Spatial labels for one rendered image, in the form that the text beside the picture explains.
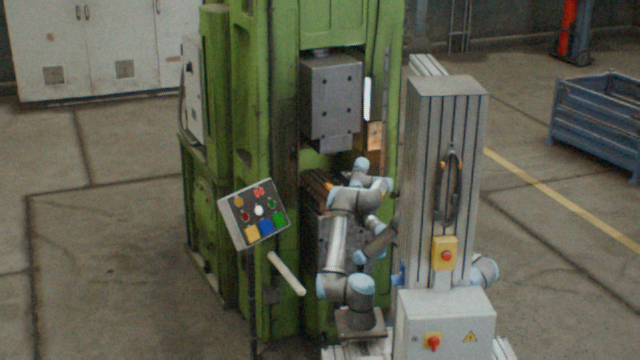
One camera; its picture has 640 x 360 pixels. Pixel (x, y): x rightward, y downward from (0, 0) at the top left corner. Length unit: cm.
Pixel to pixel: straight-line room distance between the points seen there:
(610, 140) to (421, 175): 490
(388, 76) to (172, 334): 210
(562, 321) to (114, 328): 290
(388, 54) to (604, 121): 365
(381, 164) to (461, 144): 179
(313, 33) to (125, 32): 527
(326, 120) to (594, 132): 409
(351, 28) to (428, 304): 180
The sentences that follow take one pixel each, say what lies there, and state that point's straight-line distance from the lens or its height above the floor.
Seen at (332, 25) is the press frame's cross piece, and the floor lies 195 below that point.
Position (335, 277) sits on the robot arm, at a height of 105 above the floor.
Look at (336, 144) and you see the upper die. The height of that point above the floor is 132.
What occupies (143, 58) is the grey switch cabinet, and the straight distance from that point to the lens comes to 924.
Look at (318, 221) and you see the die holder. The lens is 423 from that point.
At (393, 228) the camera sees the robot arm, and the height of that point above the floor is 115.
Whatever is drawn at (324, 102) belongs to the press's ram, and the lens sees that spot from 404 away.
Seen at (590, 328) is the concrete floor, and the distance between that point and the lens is 521.
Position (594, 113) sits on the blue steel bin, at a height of 49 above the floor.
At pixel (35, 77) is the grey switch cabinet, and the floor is 38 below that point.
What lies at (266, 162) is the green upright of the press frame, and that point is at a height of 122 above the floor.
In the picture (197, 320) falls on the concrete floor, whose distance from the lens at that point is 502.
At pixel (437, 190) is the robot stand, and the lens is 281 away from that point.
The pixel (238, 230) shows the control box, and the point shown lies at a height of 105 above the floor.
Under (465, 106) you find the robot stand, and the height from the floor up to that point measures 198.
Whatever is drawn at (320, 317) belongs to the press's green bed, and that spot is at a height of 23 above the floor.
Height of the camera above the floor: 284
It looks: 24 degrees down
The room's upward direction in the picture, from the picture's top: straight up
